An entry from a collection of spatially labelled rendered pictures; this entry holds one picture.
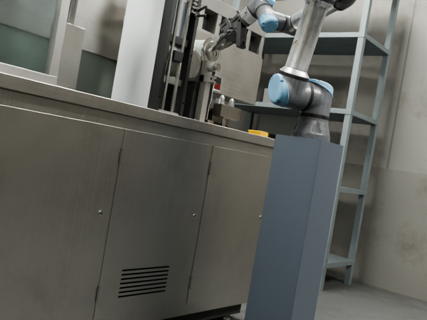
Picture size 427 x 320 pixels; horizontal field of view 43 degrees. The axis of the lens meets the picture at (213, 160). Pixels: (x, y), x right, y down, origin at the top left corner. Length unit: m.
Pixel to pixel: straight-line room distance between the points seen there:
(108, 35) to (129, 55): 0.19
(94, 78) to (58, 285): 1.07
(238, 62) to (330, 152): 1.35
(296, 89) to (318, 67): 2.68
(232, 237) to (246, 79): 1.26
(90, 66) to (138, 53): 0.25
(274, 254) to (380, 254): 2.30
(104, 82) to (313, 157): 1.06
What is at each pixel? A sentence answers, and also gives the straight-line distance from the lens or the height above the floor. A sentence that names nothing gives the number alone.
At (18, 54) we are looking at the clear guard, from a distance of 1.67.
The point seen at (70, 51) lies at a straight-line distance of 2.11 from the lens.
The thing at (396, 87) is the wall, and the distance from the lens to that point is 4.41.
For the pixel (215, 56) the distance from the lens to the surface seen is 2.58.
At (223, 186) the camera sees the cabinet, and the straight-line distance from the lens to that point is 2.31.
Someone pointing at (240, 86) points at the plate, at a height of 1.23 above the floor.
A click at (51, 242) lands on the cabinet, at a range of 1.75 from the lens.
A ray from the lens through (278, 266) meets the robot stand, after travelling 2.09.
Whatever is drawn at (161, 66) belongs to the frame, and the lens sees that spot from 2.16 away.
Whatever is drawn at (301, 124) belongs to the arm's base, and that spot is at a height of 0.95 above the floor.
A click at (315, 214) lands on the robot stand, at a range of 2.07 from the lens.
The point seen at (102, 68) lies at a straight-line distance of 2.55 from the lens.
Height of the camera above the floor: 0.77
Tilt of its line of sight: level
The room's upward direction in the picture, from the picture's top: 10 degrees clockwise
